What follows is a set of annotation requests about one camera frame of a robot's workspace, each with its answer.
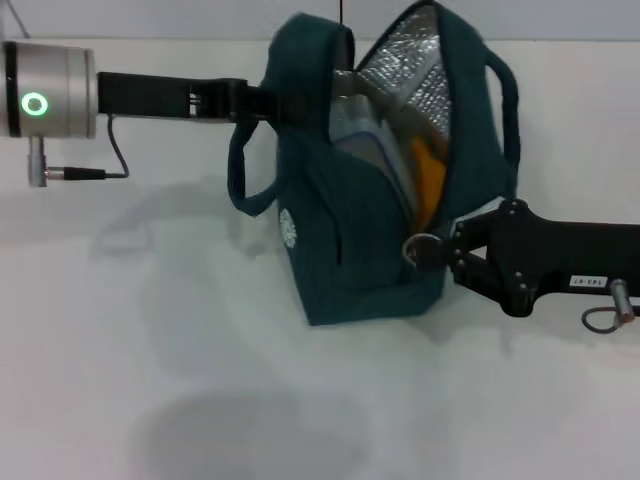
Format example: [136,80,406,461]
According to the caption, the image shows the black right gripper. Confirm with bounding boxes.
[447,198,640,318]

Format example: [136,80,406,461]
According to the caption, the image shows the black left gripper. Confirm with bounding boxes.
[96,72,332,129]

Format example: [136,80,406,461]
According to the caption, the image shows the yellow banana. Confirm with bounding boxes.
[409,137,450,229]

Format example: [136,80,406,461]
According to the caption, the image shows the clear lunch box blue lid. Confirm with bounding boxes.
[331,96,417,214]

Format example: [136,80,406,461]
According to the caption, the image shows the dark teal insulated lunch bag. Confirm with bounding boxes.
[227,0,522,327]

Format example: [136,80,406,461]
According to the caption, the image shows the right gripper cable with plug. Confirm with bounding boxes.
[580,278,640,334]

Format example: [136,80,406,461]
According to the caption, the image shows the gripper cable with plug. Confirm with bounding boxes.
[580,278,640,334]
[27,114,131,188]

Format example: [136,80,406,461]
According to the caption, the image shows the left gripper cable with plug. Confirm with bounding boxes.
[27,114,131,188]

